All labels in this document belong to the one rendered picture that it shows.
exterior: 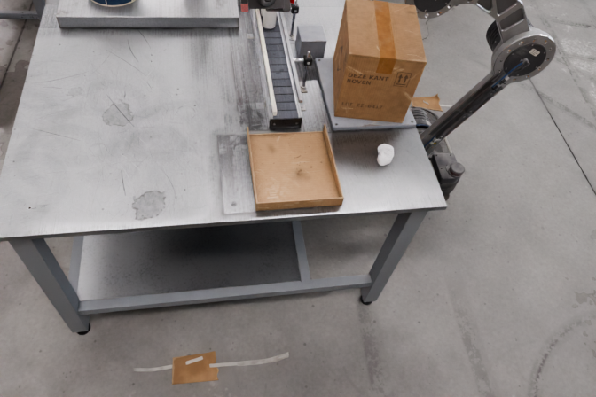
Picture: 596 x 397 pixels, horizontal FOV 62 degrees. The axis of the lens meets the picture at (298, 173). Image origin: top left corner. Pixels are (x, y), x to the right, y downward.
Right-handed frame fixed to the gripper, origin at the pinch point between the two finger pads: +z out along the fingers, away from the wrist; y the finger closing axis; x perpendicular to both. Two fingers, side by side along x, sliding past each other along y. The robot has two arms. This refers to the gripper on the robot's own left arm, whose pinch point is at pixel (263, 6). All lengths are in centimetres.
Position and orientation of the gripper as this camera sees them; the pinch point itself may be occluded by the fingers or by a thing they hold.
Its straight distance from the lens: 156.8
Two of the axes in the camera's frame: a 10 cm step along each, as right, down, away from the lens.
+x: 0.4, 10.0, 0.4
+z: -1.5, -0.3, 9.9
